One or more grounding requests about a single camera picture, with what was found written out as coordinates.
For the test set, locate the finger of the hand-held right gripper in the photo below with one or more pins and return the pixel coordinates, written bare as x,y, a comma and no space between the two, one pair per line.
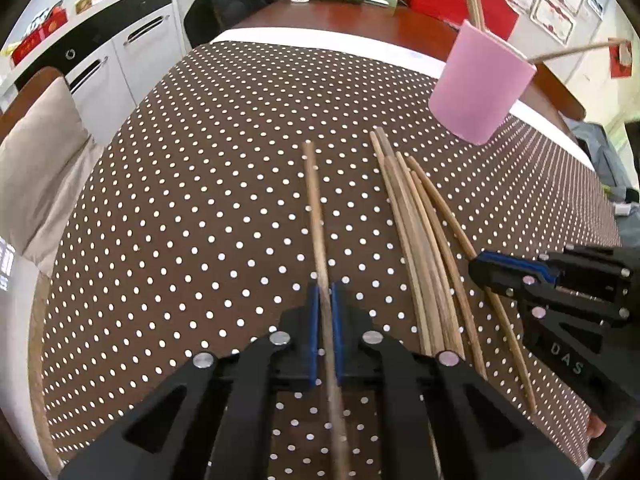
515,263
500,281

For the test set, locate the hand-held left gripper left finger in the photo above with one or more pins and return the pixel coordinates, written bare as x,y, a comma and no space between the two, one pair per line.
313,340

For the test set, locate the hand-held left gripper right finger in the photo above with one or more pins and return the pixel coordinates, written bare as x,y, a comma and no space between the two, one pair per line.
337,340

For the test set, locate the pink cup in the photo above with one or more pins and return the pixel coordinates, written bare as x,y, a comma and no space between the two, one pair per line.
475,90

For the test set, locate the person's right hand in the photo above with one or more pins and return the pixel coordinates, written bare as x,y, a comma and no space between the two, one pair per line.
596,427

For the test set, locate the grey blue jacket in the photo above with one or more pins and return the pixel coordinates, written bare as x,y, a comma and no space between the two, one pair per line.
610,165

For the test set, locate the brown polka dot tablecloth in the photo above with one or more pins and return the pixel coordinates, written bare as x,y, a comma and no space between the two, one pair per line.
200,185

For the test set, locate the red diamond door decoration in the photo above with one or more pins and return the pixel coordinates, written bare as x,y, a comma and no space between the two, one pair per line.
621,60

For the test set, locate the beige chair cushion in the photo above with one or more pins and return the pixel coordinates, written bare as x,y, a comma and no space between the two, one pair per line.
40,170

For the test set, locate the white and black sideboard cabinet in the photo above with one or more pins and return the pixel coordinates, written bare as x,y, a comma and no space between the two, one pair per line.
125,60

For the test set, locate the red box with gold print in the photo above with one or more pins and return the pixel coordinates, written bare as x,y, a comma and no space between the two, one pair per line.
40,35

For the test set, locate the wall of red-trimmed certificates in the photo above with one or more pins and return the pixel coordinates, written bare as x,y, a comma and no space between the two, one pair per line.
550,0

